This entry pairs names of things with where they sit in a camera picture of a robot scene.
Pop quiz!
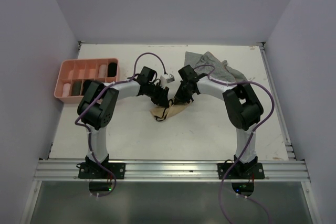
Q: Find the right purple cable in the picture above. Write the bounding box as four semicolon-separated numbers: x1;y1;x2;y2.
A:
194;64;276;224

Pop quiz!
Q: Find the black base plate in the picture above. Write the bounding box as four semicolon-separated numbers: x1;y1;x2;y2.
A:
217;159;265;179
76;162;125;179

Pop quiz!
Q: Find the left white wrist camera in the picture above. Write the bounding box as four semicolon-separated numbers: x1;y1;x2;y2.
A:
160;73;175;86

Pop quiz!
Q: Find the beige navy-trimmed underwear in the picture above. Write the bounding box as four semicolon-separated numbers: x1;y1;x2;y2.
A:
150;99;192;122

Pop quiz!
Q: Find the pink divided storage tray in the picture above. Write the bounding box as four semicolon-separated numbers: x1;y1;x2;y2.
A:
54;58;119;103

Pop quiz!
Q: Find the beige rolled cloth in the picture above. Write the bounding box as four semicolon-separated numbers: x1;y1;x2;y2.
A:
98;64;107;78

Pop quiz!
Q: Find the aluminium mounting rail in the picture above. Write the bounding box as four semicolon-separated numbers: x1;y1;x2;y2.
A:
33;159;310;182

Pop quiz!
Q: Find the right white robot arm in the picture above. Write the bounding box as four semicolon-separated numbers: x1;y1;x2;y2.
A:
174;65;264;178

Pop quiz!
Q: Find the grey striped underwear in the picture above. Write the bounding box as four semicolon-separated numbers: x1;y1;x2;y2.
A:
184;51;247;83

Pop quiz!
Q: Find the olive rolled cloth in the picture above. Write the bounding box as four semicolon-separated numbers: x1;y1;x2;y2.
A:
71;81;82;96

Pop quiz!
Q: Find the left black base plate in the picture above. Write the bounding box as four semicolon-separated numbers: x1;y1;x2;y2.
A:
76;162;125;179

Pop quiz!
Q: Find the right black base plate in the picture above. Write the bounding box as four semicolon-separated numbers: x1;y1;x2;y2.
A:
217;159;265;179

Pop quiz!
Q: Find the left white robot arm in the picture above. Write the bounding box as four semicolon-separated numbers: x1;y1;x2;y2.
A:
75;67;171;178

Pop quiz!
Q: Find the black rolled cloth back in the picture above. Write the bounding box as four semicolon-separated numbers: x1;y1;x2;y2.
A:
107;62;118;77

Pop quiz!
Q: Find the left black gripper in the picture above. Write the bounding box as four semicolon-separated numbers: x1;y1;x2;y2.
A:
146;82;169;108

